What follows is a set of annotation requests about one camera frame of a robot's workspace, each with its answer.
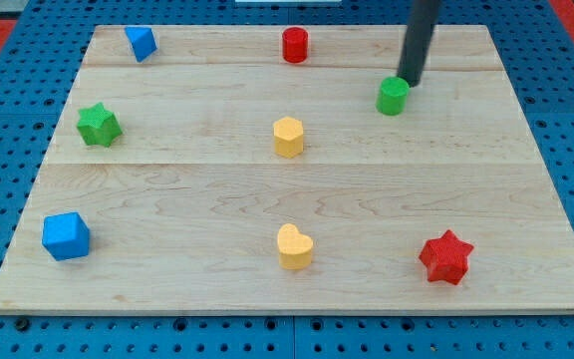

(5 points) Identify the green star block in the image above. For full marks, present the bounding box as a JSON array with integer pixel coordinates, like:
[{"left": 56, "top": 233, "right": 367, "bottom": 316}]
[{"left": 77, "top": 103, "right": 123, "bottom": 147}]

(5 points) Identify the yellow heart block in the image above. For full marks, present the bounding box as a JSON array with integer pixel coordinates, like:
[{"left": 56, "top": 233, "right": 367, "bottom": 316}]
[{"left": 277, "top": 223, "right": 314, "bottom": 270}]

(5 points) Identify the blue triangular prism block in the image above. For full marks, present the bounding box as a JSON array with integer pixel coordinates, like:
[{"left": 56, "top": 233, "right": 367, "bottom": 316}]
[{"left": 124, "top": 26, "right": 157, "bottom": 63}]

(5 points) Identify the yellow hexagon block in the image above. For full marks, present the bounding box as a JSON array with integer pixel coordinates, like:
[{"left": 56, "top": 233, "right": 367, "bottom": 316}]
[{"left": 273, "top": 117, "right": 304, "bottom": 158}]

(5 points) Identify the red star block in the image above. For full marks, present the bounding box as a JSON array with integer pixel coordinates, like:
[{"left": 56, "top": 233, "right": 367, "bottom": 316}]
[{"left": 419, "top": 229, "right": 474, "bottom": 285}]

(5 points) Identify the red cylinder block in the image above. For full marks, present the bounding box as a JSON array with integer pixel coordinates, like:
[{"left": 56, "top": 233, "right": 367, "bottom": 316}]
[{"left": 282, "top": 27, "right": 309, "bottom": 63}]

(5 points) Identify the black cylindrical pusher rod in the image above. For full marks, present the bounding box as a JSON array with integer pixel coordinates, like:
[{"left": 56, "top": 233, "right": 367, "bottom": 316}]
[{"left": 397, "top": 0, "right": 442, "bottom": 88}]

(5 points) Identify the light wooden board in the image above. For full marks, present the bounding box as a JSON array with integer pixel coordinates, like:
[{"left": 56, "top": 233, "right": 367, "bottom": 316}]
[{"left": 0, "top": 25, "right": 574, "bottom": 316}]

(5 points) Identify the blue cube block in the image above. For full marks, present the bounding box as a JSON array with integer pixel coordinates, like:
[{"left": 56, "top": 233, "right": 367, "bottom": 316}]
[{"left": 42, "top": 212, "right": 90, "bottom": 261}]

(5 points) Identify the green cylinder block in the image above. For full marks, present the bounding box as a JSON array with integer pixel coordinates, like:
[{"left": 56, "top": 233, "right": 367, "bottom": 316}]
[{"left": 376, "top": 77, "right": 410, "bottom": 116}]

